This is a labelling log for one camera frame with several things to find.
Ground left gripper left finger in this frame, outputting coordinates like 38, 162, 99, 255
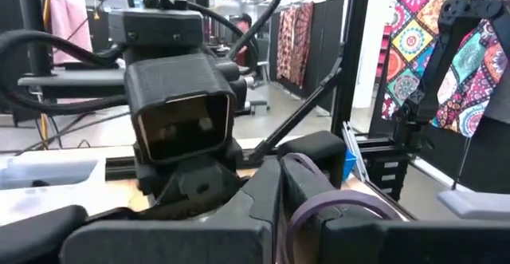
59, 158, 283, 264

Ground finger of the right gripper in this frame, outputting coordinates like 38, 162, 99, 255
171, 148, 256, 209
135, 152, 180, 213

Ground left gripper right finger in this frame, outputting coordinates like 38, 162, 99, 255
280, 158, 510, 264

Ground black stacked boxes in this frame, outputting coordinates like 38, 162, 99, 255
364, 156, 411, 201

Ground grey desk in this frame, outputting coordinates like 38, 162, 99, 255
437, 190, 510, 222

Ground red patterned cloth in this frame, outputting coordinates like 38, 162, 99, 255
277, 1, 316, 90

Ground black partition panel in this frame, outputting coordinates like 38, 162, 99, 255
270, 0, 346, 113

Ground clear plastic bin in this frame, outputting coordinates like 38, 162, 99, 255
0, 148, 132, 225

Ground person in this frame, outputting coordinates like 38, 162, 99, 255
234, 12, 260, 68

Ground colourful mandala cloth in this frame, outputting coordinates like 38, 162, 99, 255
381, 0, 510, 138

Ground pink hanging cloth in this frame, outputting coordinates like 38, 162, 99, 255
37, 0, 95, 65

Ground black pole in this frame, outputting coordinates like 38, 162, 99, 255
15, 0, 53, 76

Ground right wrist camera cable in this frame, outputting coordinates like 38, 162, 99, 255
0, 30, 135, 116

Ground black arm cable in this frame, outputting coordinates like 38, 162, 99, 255
226, 0, 295, 61

